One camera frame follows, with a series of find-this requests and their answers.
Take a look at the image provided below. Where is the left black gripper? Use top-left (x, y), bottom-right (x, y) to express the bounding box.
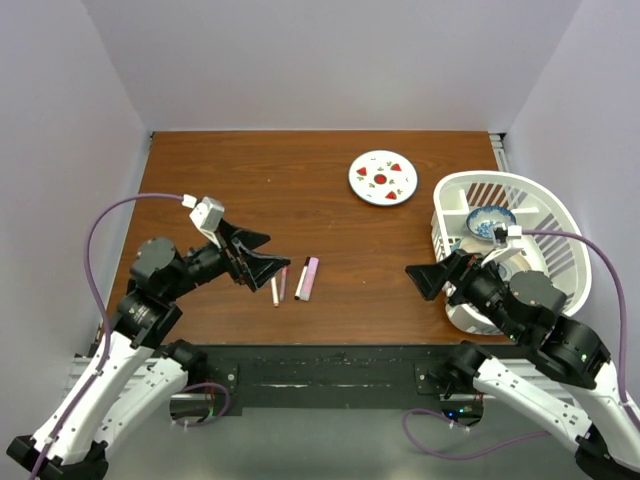
top-left (165, 217), bottom-right (290, 299)

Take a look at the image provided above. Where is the white strawberry pattern plate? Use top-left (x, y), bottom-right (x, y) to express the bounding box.
top-left (348, 150), bottom-right (419, 207)

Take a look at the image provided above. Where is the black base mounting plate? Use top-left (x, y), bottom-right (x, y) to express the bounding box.
top-left (149, 342), bottom-right (536, 419)

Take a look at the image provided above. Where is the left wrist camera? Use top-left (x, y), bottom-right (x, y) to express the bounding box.
top-left (182, 194), bottom-right (225, 247)

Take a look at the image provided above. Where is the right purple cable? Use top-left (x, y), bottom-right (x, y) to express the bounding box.
top-left (402, 227), bottom-right (640, 460)

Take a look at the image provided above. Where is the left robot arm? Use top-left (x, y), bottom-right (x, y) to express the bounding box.
top-left (7, 221), bottom-right (290, 479)

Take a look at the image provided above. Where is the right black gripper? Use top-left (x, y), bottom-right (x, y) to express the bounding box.
top-left (403, 245), bottom-right (526, 341)

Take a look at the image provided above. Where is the purple cable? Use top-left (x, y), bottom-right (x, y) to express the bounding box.
top-left (402, 227), bottom-right (640, 460)
top-left (27, 192), bottom-right (232, 480)

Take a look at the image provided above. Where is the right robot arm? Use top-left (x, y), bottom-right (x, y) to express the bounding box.
top-left (405, 249), bottom-right (639, 479)

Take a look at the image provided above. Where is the white pen peach tip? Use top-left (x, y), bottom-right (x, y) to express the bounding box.
top-left (270, 277), bottom-right (280, 308)

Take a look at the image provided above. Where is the white plastic dish rack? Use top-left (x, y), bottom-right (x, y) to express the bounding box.
top-left (431, 170), bottom-right (592, 316)

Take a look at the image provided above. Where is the white pen black tip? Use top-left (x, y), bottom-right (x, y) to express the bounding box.
top-left (294, 265), bottom-right (308, 300)

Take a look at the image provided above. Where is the blue white bowl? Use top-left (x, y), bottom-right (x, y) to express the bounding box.
top-left (465, 205), bottom-right (517, 240)

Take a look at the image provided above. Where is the aluminium frame rail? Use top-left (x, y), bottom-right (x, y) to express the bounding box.
top-left (489, 132), bottom-right (511, 173)

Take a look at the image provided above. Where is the pink pen red tip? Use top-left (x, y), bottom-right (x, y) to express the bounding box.
top-left (279, 276), bottom-right (287, 303)

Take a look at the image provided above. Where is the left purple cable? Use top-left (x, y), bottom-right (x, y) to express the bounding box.
top-left (27, 192), bottom-right (232, 480)

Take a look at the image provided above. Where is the pink highlighter pen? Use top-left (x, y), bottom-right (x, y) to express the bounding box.
top-left (300, 257), bottom-right (319, 301)

